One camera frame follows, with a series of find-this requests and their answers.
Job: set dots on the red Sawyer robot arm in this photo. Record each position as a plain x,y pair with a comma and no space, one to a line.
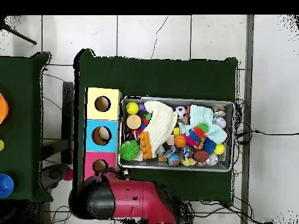
140,200

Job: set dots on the brown toy football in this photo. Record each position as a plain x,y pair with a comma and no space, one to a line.
201,155

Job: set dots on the black metal frame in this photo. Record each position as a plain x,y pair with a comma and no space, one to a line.
67,105

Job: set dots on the yellow smiley ball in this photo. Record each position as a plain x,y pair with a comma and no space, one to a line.
132,108

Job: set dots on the green spiky ball toy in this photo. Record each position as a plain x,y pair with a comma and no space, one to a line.
129,150

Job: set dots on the mint green knitted cloth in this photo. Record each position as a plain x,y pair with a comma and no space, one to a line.
201,114

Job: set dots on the long multicoloured spiky caterpillar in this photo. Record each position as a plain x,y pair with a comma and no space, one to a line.
195,136

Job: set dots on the toy burger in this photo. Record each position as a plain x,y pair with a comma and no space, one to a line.
133,122

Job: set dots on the small yellow-green ball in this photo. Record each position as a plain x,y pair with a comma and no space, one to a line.
1,145

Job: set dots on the small soccer ball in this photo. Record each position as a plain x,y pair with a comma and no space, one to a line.
180,112

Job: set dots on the orange plastic building brick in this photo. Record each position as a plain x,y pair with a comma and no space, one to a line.
146,145

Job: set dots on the black rod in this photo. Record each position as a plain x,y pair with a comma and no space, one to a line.
23,38

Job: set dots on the wooden box with three holes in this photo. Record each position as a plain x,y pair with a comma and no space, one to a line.
102,142

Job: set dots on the cream knitted cloth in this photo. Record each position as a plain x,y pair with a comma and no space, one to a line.
161,126

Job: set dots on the orange plastic object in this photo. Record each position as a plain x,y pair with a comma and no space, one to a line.
3,108

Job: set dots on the clear mesh bin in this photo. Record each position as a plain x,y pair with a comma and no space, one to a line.
177,168

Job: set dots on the small orange basketball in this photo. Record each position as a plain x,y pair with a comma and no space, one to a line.
180,141

